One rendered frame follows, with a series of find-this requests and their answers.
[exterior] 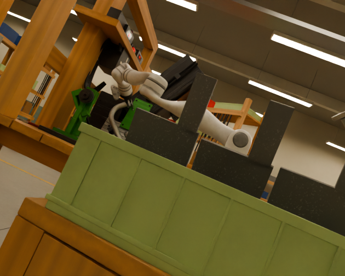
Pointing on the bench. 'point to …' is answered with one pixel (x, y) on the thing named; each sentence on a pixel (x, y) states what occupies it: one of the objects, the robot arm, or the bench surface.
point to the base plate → (57, 134)
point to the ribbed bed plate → (111, 128)
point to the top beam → (144, 23)
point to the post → (31, 71)
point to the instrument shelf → (109, 30)
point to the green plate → (134, 112)
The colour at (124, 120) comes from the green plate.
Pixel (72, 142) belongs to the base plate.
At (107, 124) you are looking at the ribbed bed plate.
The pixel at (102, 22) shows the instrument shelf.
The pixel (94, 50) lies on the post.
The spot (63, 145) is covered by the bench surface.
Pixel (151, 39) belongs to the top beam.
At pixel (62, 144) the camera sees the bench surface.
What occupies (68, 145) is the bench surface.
